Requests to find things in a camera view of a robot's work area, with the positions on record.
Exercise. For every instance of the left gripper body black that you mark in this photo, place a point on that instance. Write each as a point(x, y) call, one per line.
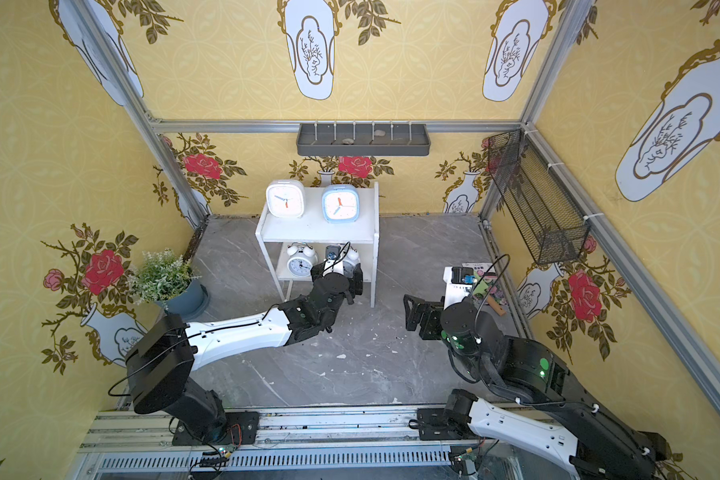
point(348, 281)

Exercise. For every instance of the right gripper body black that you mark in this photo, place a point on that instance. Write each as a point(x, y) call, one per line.
point(426, 315)

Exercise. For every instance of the white twin-bell alarm clock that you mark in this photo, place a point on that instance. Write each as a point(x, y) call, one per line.
point(301, 259)
point(351, 259)

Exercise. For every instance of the blue square alarm clock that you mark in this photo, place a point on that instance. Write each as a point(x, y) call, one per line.
point(340, 204)

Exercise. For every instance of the white square alarm clock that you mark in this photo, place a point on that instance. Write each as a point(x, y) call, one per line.
point(285, 198)

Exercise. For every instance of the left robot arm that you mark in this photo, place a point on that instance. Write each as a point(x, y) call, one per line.
point(160, 364)

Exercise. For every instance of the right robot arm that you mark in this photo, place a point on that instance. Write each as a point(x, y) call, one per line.
point(585, 438)

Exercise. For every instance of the white two-tier metal shelf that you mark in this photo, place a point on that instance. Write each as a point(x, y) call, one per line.
point(275, 235)

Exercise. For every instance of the green garden fork tool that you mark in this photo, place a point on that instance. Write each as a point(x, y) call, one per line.
point(489, 295)

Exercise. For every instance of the pink seed packet card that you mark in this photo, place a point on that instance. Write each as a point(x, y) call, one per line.
point(483, 271)

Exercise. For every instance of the potted plant in grey pot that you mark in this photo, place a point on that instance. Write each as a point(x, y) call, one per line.
point(168, 280)

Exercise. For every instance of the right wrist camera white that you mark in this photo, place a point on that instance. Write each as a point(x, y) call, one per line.
point(459, 282)

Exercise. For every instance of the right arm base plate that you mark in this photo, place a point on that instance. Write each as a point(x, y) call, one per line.
point(444, 424)

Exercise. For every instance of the grey wall tray with hooks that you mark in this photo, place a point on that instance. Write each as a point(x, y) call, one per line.
point(356, 138)

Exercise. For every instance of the black wire mesh basket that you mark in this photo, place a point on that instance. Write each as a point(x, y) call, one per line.
point(551, 225)

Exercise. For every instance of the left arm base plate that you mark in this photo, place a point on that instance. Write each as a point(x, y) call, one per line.
point(239, 428)

